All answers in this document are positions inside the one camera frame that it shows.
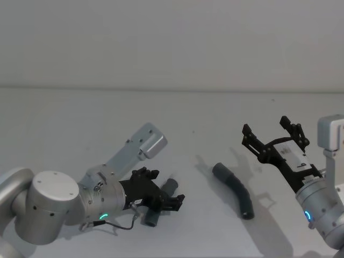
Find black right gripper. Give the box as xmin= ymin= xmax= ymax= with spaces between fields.
xmin=241 ymin=115 xmax=324 ymax=195

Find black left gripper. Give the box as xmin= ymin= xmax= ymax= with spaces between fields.
xmin=119 ymin=166 xmax=186 ymax=212

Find white table cloth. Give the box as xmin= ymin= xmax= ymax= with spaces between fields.
xmin=0 ymin=85 xmax=344 ymax=258

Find short dark hose, grey ends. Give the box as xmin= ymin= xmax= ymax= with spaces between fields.
xmin=141 ymin=177 xmax=180 ymax=228

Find curved black hose, grey end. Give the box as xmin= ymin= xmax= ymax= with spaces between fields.
xmin=212 ymin=162 xmax=255 ymax=220

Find thin dark gripper cable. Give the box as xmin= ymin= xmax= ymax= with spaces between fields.
xmin=79 ymin=203 xmax=142 ymax=232

